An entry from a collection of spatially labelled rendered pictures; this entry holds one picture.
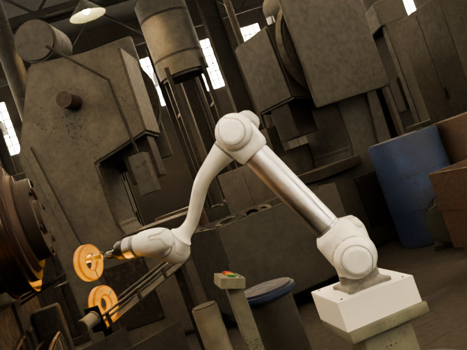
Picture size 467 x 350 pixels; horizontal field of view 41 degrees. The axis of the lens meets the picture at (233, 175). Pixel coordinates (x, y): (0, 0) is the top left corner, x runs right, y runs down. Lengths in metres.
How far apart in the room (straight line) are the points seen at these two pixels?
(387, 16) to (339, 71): 3.92
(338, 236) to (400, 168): 2.90
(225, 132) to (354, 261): 0.62
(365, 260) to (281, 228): 2.24
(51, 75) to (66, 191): 0.90
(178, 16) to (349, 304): 9.20
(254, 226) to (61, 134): 1.68
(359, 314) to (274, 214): 2.09
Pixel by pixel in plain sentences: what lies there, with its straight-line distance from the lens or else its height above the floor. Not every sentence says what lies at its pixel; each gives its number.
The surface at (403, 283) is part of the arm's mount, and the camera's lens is 2.44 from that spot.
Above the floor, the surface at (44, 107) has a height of 2.01.
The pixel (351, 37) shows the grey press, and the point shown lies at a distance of 5.63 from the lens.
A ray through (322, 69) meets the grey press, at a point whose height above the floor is 1.63.
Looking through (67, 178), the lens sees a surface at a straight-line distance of 4.95.
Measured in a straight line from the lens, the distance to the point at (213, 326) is 2.85.
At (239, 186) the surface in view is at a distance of 6.48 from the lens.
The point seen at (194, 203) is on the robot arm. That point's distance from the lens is 2.50.
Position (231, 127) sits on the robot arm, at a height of 1.19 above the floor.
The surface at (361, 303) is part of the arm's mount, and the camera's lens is 2.38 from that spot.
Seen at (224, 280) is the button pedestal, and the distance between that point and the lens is 2.81.
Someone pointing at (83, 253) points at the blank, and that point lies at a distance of 2.67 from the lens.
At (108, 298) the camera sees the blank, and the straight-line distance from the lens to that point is 2.74.
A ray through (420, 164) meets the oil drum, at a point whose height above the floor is 0.63.
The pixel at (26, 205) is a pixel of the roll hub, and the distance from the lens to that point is 2.10.
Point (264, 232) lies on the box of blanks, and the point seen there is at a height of 0.60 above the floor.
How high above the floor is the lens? 1.02
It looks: level
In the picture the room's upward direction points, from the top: 20 degrees counter-clockwise
